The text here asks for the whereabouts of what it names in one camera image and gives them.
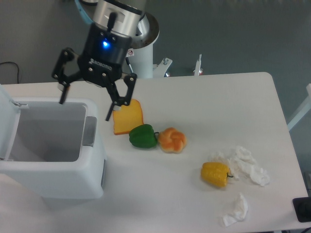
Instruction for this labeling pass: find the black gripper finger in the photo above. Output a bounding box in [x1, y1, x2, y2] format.
[104, 73, 137, 121]
[52, 47, 82, 104]

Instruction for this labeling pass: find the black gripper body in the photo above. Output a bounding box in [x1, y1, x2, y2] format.
[78, 12, 132, 87]

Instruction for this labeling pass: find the white trash can lid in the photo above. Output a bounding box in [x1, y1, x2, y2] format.
[0, 85, 20, 160]

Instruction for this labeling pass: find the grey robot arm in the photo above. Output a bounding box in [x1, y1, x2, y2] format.
[52, 0, 145, 120]

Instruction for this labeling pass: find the white trash can body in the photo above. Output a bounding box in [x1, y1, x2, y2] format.
[0, 98, 107, 200]

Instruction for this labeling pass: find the orange toast slice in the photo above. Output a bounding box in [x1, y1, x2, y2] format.
[113, 99, 144, 135]

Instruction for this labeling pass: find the green bell pepper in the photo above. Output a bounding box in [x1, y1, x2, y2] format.
[129, 124, 157, 149]

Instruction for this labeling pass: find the braided bread roll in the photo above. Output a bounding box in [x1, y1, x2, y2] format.
[157, 127, 187, 153]

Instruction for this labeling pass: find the yellow bell pepper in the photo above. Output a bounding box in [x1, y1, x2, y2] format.
[200, 162, 233, 187]

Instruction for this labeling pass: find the large crumpled white tissue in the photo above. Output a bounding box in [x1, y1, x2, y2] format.
[209, 146, 270, 186]

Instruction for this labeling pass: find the small crumpled white tissue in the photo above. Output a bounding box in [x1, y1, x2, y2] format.
[222, 193, 248, 227]

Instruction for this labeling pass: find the black device at edge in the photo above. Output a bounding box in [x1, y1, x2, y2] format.
[293, 197, 311, 222]

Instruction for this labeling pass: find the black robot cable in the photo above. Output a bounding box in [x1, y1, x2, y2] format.
[125, 57, 136, 75]

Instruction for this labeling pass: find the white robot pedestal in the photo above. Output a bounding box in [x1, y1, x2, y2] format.
[123, 12, 173, 79]

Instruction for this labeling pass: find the black floor cable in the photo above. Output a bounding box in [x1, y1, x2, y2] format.
[0, 62, 23, 84]

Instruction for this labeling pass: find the white levelling foot post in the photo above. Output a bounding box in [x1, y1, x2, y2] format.
[193, 54, 203, 76]

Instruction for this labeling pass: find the white frame at right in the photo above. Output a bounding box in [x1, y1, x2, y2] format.
[287, 84, 311, 131]

